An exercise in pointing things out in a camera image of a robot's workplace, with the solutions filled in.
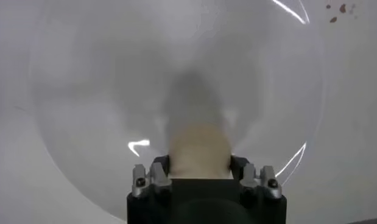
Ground white round plate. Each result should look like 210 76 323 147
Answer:
28 0 326 222

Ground white steamed baozi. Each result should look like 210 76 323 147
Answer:
168 123 233 180

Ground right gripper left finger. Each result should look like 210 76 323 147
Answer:
132 155 172 198

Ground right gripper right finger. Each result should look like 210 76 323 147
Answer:
230 155 283 198

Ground scattered dark crumbs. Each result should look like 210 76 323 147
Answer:
325 2 357 24

